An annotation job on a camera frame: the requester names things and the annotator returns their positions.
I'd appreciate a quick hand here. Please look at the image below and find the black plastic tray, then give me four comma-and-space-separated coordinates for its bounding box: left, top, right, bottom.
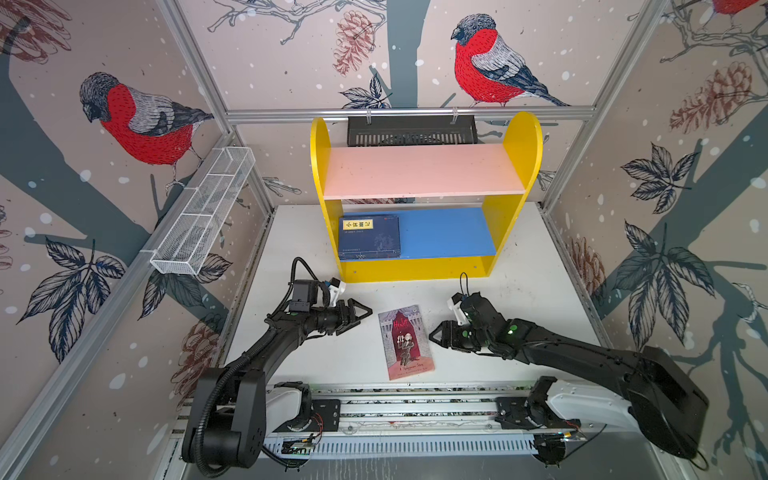
347, 115, 478, 147

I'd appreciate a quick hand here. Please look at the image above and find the blue book yellow label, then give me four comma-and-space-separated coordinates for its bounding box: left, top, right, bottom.
338, 214, 401, 261

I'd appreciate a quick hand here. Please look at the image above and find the yellow pink blue bookshelf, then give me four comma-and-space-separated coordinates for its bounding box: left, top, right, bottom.
310, 112, 543, 283

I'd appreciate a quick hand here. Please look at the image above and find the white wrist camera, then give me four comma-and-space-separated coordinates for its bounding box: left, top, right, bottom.
325, 278, 346, 307
448, 293, 469, 325

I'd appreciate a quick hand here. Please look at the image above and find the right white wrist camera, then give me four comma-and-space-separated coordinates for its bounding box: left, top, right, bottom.
448, 293, 469, 325

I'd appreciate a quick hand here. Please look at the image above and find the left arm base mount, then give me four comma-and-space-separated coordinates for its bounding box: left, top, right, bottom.
266, 382, 341, 434

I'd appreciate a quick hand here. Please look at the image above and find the white wire mesh basket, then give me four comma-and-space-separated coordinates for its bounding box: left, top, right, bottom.
150, 146, 255, 276

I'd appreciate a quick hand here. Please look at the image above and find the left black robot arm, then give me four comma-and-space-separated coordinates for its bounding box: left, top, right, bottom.
182, 257, 373, 479

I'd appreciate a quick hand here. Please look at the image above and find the red Hamlet book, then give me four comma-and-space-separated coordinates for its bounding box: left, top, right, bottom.
378, 305, 435, 381

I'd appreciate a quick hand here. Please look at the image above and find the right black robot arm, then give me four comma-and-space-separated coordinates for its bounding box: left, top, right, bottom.
429, 293, 709, 460

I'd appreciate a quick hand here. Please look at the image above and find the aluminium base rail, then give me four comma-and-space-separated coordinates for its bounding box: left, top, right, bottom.
173, 382, 667, 433

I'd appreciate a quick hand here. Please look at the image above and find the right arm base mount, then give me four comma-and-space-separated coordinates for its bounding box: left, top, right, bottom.
494, 376, 581, 431

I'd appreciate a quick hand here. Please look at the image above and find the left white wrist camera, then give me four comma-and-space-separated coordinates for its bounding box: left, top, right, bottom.
325, 278, 346, 307

